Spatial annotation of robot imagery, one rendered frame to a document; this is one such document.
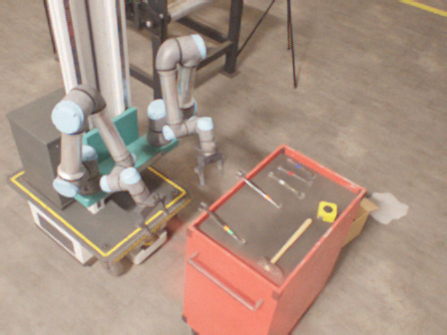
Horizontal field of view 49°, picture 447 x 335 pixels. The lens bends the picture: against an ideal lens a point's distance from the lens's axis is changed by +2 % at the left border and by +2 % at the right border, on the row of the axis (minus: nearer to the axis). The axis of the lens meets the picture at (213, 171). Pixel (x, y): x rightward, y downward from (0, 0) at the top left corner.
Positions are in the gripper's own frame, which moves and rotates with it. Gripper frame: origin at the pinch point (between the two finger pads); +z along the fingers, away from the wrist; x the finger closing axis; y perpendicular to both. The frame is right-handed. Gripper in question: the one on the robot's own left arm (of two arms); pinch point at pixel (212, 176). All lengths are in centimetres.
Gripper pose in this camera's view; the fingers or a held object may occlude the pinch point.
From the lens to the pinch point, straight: 247.5
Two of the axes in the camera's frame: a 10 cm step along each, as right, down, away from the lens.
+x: 7.2, -3.5, 6.0
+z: 1.2, 9.2, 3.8
